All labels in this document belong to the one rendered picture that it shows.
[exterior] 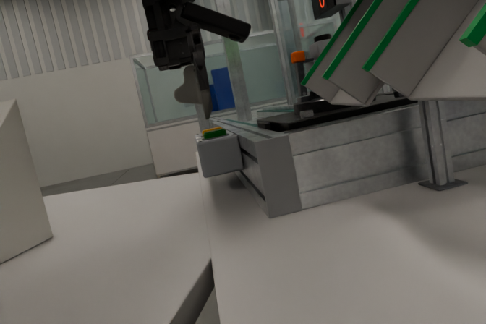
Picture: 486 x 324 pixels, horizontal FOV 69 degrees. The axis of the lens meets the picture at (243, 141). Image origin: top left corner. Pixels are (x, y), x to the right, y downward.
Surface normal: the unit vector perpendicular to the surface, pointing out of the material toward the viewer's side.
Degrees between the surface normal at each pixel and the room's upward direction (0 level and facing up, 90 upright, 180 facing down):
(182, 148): 90
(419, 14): 90
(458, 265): 0
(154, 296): 0
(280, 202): 90
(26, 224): 90
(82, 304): 0
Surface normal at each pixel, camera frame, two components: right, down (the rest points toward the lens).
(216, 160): 0.15, 0.08
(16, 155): 0.93, -0.15
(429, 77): -0.83, -0.55
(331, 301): -0.19, -0.97
